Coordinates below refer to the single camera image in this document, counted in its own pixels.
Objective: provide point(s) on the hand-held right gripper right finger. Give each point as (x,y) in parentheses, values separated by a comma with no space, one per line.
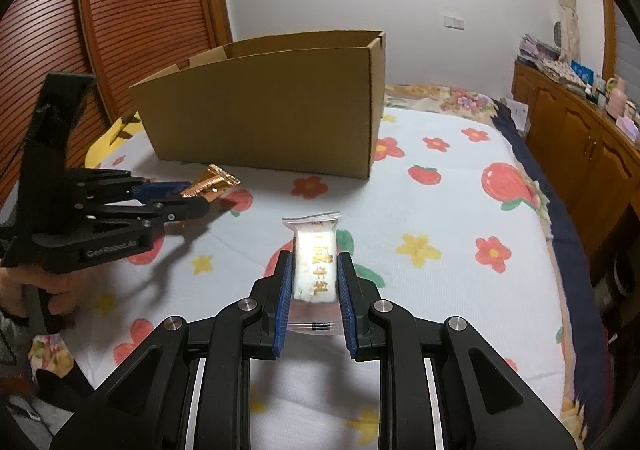
(346,300)

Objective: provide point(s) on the pink thermos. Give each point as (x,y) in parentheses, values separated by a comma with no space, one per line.
(617,97)

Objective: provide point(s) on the blue box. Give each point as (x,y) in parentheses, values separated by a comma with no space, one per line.
(582,72)

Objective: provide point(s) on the copper foil snack wrapper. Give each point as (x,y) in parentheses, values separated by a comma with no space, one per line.
(212,180)

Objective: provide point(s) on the brown cardboard box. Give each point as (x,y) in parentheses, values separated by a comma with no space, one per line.
(260,119)

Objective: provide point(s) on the grey hooded sweatshirt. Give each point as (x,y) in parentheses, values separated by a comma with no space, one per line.
(10,335)

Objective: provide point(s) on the white wall switch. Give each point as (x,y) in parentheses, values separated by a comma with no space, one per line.
(454,22)

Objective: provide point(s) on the purple tissue box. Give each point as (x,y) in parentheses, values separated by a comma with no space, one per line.
(630,127)

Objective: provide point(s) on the brown slatted wardrobe door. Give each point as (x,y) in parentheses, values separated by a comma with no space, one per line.
(140,4)

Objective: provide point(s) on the white bar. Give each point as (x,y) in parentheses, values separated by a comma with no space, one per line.
(315,260)

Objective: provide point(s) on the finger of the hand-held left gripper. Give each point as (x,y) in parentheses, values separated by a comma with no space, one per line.
(185,210)
(165,190)

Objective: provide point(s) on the pile of patterned pouches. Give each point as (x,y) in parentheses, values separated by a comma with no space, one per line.
(540,54)

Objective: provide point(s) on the white paper card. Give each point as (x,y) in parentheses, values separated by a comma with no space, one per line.
(517,115)

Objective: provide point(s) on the dark blue bedsheet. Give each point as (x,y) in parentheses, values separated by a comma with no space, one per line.
(565,230)

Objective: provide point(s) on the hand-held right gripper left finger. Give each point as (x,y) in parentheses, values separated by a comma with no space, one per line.
(284,300)

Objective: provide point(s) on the wooden framed window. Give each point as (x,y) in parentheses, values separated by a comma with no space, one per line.
(609,29)

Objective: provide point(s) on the floral printed blanket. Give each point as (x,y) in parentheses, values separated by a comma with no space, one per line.
(450,210)

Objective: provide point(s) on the person's left hand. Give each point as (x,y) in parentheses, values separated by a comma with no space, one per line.
(62,292)

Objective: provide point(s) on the wooden desk cabinet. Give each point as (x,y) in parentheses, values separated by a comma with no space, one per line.
(575,149)

